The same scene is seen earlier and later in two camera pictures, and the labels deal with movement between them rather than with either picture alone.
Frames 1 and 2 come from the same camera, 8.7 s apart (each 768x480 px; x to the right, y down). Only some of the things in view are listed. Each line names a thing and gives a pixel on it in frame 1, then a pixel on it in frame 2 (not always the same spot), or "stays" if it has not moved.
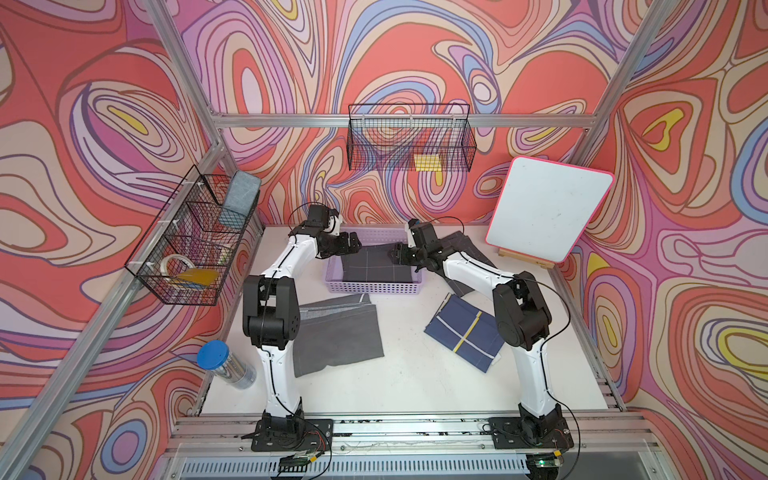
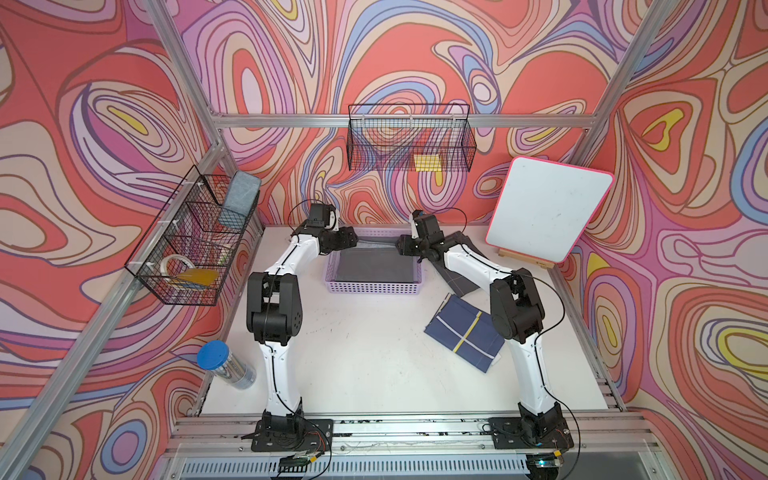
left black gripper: (341, 247) stays
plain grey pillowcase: (336, 331) to (374, 259)
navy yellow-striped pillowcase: (468, 331) stays
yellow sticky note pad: (427, 162) stays
